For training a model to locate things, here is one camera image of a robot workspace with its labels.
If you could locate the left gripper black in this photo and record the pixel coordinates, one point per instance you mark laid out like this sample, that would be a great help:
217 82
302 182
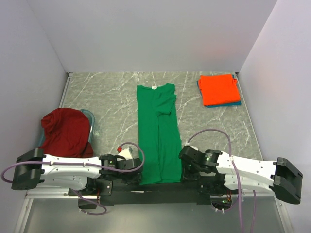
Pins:
135 178

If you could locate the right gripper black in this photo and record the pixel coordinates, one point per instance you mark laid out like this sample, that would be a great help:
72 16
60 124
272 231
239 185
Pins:
186 174

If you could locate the green t shirt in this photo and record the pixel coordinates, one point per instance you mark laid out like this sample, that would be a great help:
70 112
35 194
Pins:
158 134

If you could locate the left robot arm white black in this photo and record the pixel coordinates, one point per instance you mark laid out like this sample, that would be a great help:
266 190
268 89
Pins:
36 169

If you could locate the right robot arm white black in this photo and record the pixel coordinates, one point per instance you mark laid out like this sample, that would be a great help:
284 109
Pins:
218 174

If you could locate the black base crossbar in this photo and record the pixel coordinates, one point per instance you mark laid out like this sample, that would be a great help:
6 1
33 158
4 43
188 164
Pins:
111 193

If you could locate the folded orange t shirt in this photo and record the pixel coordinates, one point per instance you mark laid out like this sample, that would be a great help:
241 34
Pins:
219 89

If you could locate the clear blue plastic bin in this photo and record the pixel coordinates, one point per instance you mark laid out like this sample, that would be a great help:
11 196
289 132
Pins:
91 119

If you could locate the dark red t shirt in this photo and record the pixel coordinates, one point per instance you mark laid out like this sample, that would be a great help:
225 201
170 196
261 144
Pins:
66 133

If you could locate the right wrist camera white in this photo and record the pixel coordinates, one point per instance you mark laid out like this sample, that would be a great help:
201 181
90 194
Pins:
194 147

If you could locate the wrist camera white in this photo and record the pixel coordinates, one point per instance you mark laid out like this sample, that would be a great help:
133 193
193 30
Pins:
194 147
125 154

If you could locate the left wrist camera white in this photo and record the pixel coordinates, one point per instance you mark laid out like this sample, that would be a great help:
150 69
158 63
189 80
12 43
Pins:
125 154

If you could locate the aluminium rail frame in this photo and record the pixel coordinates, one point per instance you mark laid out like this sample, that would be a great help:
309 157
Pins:
55 210

